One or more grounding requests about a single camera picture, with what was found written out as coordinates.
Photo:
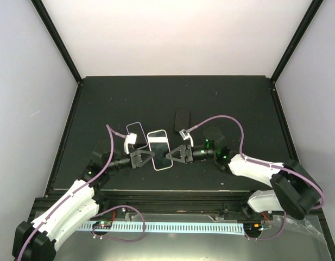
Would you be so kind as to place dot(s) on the left black frame post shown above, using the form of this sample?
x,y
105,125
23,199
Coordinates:
x,y
53,32

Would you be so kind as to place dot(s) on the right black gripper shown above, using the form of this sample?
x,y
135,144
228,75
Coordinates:
x,y
187,157

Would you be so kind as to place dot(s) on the controller board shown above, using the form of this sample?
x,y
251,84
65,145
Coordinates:
x,y
102,225
255,226

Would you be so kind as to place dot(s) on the red-edged black phone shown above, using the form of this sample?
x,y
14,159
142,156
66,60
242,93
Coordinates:
x,y
182,118

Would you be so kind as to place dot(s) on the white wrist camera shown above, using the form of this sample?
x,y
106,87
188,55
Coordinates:
x,y
186,136
130,139

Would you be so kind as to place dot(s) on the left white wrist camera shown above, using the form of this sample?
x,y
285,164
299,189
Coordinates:
x,y
130,139

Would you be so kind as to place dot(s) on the right black frame post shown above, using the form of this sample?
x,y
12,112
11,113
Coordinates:
x,y
296,38

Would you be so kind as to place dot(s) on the beige phone case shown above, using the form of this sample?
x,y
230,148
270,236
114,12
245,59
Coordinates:
x,y
157,136

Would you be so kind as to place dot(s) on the black front aluminium rail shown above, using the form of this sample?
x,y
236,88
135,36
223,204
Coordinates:
x,y
228,204

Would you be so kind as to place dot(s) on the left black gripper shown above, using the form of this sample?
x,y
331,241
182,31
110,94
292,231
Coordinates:
x,y
136,159

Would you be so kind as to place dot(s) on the white slotted cable duct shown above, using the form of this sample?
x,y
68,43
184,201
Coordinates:
x,y
168,227

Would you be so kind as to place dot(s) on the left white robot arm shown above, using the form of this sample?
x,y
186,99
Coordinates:
x,y
42,238

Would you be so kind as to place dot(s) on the left controller board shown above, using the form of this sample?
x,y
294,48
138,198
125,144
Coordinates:
x,y
102,225

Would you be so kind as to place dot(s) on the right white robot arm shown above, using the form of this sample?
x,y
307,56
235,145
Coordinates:
x,y
291,188

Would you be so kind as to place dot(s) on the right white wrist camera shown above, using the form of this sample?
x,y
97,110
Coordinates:
x,y
186,136

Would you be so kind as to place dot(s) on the right controller board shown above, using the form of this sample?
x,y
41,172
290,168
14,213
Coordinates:
x,y
255,226

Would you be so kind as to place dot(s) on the black frame post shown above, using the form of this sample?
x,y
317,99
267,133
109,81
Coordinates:
x,y
53,32
296,38

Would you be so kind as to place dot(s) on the lilac phone case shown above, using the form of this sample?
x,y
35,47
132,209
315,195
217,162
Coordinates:
x,y
127,130

